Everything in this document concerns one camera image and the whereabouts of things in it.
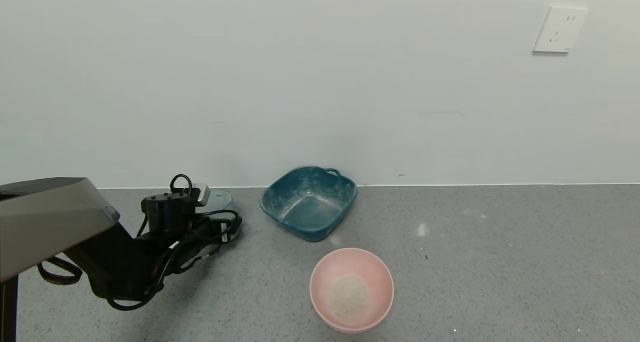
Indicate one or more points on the teal square plastic basin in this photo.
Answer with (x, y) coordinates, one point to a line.
(307, 207)

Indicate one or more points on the white wall outlet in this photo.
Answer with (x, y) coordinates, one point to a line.
(559, 29)

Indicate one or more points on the white powder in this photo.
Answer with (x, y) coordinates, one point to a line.
(350, 297)

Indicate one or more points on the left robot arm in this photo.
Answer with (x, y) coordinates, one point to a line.
(50, 217)

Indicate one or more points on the translucent blue ribbed cup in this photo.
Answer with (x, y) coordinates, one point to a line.
(221, 201)

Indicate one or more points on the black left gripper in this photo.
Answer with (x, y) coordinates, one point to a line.
(226, 233)

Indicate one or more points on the pink round bowl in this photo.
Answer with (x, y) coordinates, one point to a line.
(370, 272)

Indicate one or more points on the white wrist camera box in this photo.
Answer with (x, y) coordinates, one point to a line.
(201, 194)

